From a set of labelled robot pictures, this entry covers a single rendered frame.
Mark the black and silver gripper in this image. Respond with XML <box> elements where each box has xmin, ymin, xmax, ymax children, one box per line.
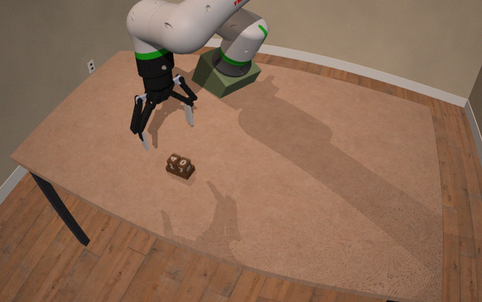
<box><xmin>130</xmin><ymin>70</ymin><xmax>198</xmax><ymax>151</ymax></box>

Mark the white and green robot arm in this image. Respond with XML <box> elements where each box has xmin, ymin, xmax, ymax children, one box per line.
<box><xmin>126</xmin><ymin>0</ymin><xmax>269</xmax><ymax>78</ymax></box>

